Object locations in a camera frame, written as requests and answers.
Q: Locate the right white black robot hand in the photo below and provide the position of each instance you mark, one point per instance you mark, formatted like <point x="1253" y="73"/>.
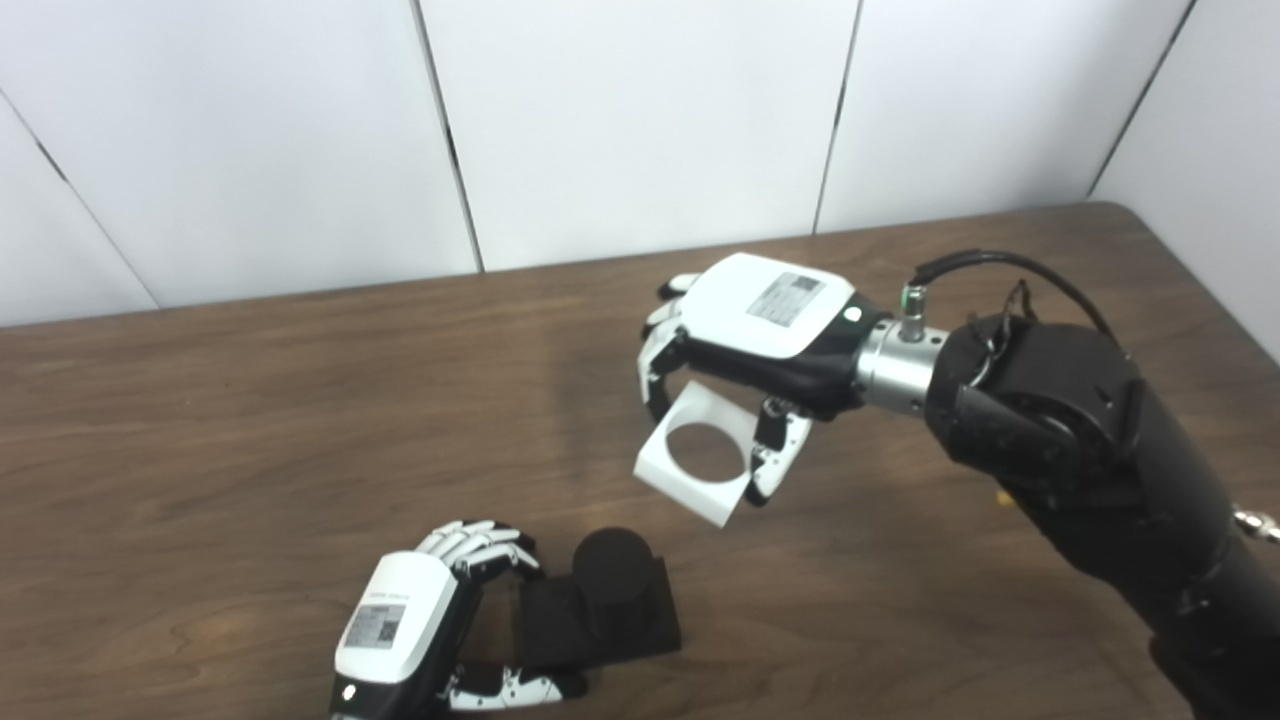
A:
<point x="770" y="320"/>

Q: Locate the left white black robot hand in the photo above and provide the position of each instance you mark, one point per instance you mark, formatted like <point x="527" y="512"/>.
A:
<point x="400" y="620"/>

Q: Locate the white square piece with hole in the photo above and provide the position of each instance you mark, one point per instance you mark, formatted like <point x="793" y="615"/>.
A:
<point x="700" y="495"/>

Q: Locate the black peg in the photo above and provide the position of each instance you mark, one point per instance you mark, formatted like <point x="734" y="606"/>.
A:
<point x="610" y="600"/>

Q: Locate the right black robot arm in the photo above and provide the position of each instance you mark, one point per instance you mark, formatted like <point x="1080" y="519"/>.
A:
<point x="1080" y="440"/>

